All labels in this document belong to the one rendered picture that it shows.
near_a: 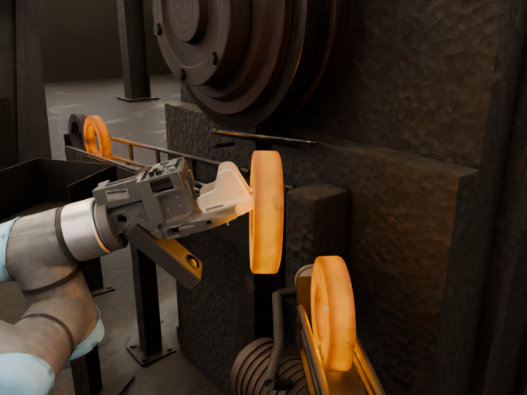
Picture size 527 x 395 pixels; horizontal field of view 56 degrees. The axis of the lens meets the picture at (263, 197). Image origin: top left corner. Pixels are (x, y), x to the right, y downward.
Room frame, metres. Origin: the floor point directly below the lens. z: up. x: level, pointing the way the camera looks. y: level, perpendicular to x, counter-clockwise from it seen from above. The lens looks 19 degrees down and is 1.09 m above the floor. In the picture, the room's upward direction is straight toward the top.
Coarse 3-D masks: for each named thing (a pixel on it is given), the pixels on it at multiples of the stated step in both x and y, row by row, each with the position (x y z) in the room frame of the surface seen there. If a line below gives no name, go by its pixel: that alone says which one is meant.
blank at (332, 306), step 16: (320, 256) 0.63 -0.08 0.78; (336, 256) 0.63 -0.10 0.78; (320, 272) 0.61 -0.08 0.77; (336, 272) 0.58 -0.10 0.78; (320, 288) 0.60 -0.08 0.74; (336, 288) 0.56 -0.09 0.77; (320, 304) 0.63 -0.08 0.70; (336, 304) 0.54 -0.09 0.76; (352, 304) 0.54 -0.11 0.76; (320, 320) 0.62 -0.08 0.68; (336, 320) 0.53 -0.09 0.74; (352, 320) 0.53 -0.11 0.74; (320, 336) 0.59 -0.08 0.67; (336, 336) 0.53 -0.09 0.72; (352, 336) 0.53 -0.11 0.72; (320, 352) 0.58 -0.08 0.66; (336, 352) 0.52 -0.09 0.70; (352, 352) 0.53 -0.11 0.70; (336, 368) 0.54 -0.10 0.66
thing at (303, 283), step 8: (296, 280) 0.68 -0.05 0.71; (304, 280) 0.68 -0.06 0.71; (296, 288) 0.68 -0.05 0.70; (304, 288) 0.68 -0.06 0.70; (296, 296) 0.68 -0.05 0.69; (304, 296) 0.68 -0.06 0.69; (296, 304) 0.68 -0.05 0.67; (304, 304) 0.68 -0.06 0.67; (296, 312) 0.68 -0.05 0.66; (296, 328) 0.67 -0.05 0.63; (296, 336) 0.67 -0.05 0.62
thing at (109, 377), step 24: (24, 168) 1.35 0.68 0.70; (48, 168) 1.40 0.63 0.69; (72, 168) 1.37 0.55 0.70; (96, 168) 1.35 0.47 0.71; (0, 192) 1.26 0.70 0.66; (24, 192) 1.34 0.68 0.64; (48, 192) 1.40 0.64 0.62; (72, 192) 1.15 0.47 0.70; (0, 216) 1.25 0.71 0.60; (72, 360) 1.25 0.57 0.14; (96, 360) 1.28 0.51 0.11; (72, 384) 1.29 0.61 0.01; (96, 384) 1.26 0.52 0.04; (120, 384) 1.29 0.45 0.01
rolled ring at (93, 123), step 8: (88, 120) 1.77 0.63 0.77; (96, 120) 1.73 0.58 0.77; (88, 128) 1.79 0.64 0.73; (96, 128) 1.71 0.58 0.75; (104, 128) 1.71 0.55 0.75; (88, 136) 1.80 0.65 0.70; (104, 136) 1.69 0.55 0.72; (88, 144) 1.80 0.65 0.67; (104, 144) 1.69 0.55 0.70; (96, 152) 1.80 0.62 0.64; (104, 152) 1.69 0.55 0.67
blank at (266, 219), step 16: (256, 160) 0.57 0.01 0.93; (272, 160) 0.57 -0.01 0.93; (256, 176) 0.55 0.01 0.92; (272, 176) 0.55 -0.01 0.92; (256, 192) 0.54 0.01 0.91; (272, 192) 0.54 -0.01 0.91; (256, 208) 0.53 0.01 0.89; (272, 208) 0.53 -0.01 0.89; (256, 224) 0.52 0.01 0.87; (272, 224) 0.52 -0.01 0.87; (256, 240) 0.52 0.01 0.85; (272, 240) 0.52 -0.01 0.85; (256, 256) 0.52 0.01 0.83; (272, 256) 0.52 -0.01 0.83; (256, 272) 0.55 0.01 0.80; (272, 272) 0.55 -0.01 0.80
